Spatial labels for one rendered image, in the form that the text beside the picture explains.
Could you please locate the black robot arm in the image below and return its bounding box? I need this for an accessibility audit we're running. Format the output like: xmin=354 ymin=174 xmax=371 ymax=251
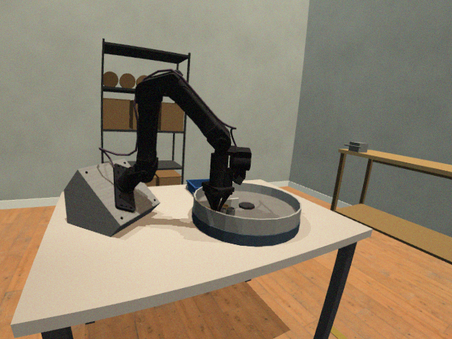
xmin=113 ymin=71 xmax=251 ymax=213

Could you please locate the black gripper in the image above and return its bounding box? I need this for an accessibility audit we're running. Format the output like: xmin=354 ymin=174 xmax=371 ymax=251
xmin=201 ymin=169 xmax=234 ymax=212

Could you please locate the grey round turntable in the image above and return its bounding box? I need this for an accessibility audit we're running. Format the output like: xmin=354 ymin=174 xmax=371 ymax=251
xmin=192 ymin=182 xmax=302 ymax=247

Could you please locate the blue open tray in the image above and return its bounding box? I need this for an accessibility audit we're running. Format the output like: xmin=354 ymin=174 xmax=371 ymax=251
xmin=187 ymin=179 xmax=210 ymax=194

